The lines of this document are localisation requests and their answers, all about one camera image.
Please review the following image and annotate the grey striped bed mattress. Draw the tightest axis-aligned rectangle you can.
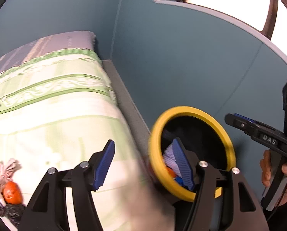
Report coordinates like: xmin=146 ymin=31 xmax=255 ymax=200
xmin=0 ymin=30 xmax=96 ymax=74

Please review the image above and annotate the green floral quilt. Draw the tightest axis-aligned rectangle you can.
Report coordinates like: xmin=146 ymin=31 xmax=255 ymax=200
xmin=0 ymin=49 xmax=174 ymax=230

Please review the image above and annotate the black plastic bag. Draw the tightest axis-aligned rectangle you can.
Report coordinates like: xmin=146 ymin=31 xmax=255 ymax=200
xmin=0 ymin=202 xmax=26 ymax=228

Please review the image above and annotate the person right hand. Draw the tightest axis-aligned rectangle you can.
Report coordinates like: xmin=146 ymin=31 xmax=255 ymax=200
xmin=261 ymin=151 xmax=287 ymax=211

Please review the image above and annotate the red orange snack wrapper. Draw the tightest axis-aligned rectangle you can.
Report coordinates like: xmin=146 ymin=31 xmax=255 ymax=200
xmin=166 ymin=167 xmax=176 ymax=178

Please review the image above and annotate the lavender foam net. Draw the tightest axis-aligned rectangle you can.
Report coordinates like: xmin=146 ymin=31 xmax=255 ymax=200
xmin=163 ymin=144 xmax=181 ymax=177

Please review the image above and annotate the yellow rimmed trash bin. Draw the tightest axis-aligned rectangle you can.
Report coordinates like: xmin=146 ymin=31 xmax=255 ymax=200
xmin=149 ymin=106 xmax=236 ymax=202

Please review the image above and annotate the pink grey cloth scrap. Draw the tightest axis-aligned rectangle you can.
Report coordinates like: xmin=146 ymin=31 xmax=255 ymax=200
xmin=0 ymin=159 xmax=21 ymax=193

